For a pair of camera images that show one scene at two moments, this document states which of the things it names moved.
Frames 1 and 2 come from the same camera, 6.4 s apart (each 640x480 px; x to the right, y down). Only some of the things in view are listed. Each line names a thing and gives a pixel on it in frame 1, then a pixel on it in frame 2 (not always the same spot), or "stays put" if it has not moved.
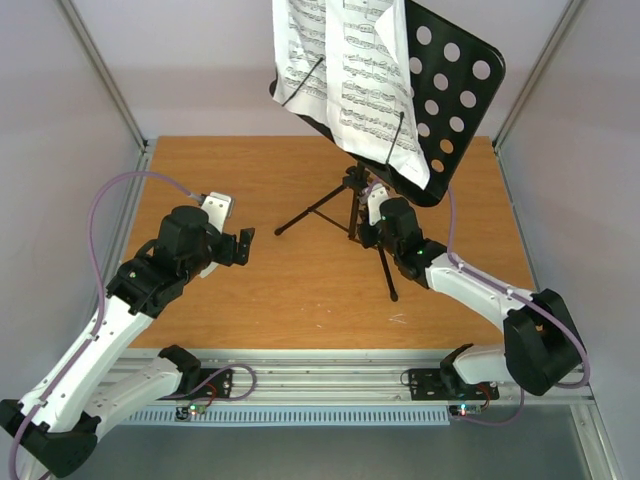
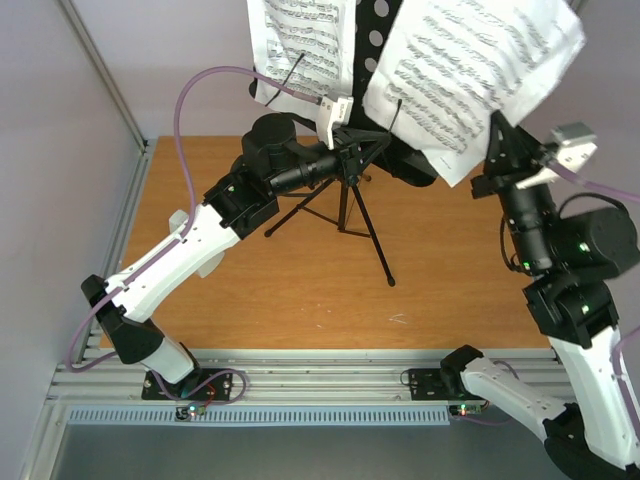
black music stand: (385, 274) → (280, 224)
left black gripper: (229, 256) → (352, 159)
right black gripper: (367, 235) → (498, 178)
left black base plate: (214, 383) stays put
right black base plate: (427, 384) stays put
